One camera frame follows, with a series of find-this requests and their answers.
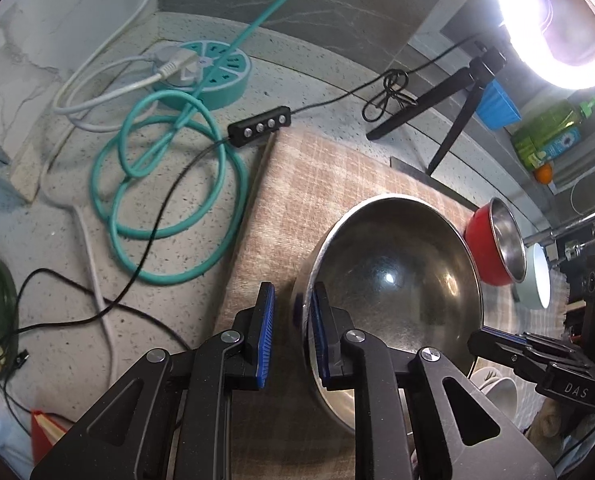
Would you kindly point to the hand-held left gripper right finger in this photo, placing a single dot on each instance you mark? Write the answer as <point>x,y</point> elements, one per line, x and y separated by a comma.
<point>320,332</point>

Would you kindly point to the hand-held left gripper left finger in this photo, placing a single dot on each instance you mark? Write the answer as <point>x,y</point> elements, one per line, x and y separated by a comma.
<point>266,332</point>

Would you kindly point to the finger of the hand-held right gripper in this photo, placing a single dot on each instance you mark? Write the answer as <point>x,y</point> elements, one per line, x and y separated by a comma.
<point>502,347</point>

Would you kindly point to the grey leaf plate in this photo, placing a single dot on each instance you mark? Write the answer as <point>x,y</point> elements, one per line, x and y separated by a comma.
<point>480,375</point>

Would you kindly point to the large steel bowl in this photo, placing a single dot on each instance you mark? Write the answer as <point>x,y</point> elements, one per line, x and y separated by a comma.
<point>402,270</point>

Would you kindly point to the white bowl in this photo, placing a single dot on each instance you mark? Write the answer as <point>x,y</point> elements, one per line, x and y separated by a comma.
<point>533,280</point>

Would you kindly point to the chrome faucet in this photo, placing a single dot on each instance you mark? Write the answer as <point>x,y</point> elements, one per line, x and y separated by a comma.
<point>567,230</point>

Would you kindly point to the red steel bowl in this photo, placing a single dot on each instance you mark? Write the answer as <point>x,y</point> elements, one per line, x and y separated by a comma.
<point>490,240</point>

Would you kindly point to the checkered cloth mat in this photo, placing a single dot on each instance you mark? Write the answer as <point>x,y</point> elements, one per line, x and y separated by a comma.
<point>287,210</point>

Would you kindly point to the orange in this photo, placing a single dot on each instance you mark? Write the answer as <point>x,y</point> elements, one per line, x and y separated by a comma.
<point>544,174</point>

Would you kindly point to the green dish soap bottle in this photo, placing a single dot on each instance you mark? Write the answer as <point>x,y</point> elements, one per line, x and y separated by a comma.
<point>547,137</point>

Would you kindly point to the blue ribbed cup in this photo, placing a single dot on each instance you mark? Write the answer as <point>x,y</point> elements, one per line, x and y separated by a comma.
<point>497,105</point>

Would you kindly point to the red white box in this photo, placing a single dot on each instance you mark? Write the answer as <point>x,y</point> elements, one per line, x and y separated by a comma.
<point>47,435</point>

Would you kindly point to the black tripod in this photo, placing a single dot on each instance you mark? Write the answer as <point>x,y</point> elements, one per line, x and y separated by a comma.
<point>447,95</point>

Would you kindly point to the round teal power strip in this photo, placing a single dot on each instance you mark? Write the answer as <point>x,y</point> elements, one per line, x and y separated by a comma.
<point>217,77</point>

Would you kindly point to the black inline switch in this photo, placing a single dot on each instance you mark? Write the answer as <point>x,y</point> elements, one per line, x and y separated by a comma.
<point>260,127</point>

